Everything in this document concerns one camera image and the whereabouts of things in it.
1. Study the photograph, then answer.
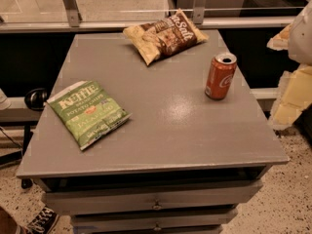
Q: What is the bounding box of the metal drawer knob lower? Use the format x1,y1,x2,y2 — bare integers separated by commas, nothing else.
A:
153,224,162,232

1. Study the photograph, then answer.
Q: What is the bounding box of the grey drawer cabinet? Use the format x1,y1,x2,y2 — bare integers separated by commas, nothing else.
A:
17,31,288,234

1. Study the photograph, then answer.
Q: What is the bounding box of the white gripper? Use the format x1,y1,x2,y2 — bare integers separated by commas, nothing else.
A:
267,1,312,131

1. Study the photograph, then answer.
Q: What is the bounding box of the metal drawer knob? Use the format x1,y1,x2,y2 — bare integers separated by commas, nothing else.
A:
153,224,162,232
152,202,163,211

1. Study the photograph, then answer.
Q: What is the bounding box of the black sneaker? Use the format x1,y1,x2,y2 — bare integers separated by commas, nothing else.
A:
26,206,59,234

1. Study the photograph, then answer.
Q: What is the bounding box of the brown sea salt chip bag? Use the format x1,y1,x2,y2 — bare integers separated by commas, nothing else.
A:
123,9,209,65

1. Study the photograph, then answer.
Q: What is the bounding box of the metal railing post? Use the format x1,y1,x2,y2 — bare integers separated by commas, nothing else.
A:
192,0,206,24
62,0,82,27

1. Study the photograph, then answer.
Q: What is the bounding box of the black round stool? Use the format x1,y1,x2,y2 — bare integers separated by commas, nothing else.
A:
24,88,48,111

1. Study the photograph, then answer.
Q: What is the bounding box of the metal railing post right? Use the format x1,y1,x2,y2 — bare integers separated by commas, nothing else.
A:
192,0,206,24

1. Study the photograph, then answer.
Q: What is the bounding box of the green jalapeno chip bag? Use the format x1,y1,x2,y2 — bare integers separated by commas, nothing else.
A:
47,81,131,150

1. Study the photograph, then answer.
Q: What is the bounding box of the metal drawer knob upper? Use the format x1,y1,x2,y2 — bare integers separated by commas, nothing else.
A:
152,202,163,211

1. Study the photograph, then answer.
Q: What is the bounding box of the red coke can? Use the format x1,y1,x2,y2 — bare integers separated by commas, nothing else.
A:
205,53,237,100

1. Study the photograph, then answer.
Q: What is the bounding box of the metal railing post left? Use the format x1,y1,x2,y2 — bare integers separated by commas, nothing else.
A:
62,0,82,27

